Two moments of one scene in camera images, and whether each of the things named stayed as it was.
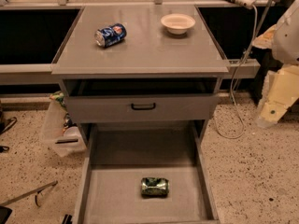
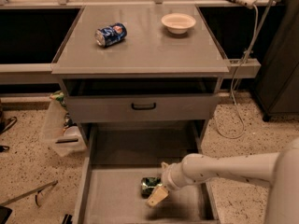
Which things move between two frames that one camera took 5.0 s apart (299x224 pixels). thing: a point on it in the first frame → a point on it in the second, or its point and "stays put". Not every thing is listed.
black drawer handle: x=143 y=108 stays put
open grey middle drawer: x=120 y=155 stays put
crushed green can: x=154 y=187 stays put
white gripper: x=287 y=39 → x=169 y=177
